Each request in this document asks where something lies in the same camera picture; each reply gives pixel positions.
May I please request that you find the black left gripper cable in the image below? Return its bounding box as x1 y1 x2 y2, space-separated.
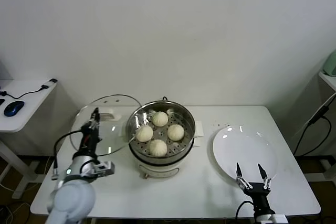
51 129 86 182

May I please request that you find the white steamed baozi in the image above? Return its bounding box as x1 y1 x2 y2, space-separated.
152 111 169 127
135 125 154 143
149 139 168 158
166 124 185 142

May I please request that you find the black cable with adapter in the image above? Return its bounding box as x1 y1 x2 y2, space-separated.
0 78 58 99

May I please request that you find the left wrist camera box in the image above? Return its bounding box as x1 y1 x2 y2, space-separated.
90 161 116 177

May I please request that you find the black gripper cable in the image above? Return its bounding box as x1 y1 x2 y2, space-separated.
235 200 255 224
51 129 86 182

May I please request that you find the thin white cable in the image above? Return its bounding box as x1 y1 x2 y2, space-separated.
293 93 336 137

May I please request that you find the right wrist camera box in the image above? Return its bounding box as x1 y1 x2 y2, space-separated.
271 214 289 224

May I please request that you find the round glass pot lid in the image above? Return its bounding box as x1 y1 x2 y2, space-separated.
70 93 144 156

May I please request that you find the stainless steel steamer basket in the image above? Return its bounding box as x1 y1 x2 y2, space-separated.
125 100 196 159

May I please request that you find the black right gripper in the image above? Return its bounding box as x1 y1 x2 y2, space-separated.
235 162 274 216

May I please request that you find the white electric cooker pot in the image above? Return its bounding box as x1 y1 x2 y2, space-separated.
118 120 205 180

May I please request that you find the mint green appliance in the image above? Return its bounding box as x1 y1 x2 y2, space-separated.
322 51 336 77

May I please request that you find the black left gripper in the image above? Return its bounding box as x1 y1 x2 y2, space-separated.
78 107 103 157

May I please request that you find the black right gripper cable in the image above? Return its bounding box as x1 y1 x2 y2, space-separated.
235 200 255 224

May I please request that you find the white round plate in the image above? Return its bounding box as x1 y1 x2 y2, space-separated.
212 125 279 185

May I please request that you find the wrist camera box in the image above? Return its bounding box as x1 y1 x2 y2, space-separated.
271 214 289 224
90 161 116 177

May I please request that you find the blue computer mouse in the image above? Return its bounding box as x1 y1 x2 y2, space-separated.
3 101 25 117

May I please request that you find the white side desk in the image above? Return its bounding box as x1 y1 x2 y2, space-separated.
0 79 59 200

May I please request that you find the black power cable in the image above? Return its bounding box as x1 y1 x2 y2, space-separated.
292 105 332 156

